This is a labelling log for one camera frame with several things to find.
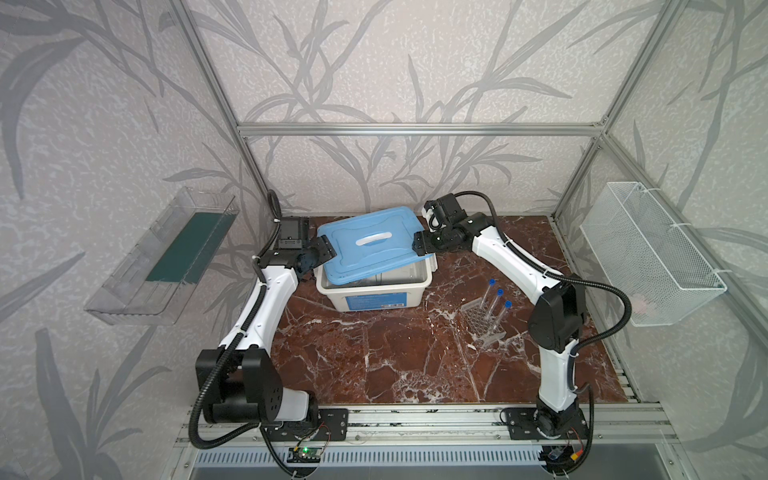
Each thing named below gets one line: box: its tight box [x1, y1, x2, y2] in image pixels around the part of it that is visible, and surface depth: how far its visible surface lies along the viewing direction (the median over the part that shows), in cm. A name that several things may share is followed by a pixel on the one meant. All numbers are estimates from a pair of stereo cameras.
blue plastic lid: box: [316, 206, 434, 285], surface depth 91 cm
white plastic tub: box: [313, 254, 438, 312], surface depth 88 cm
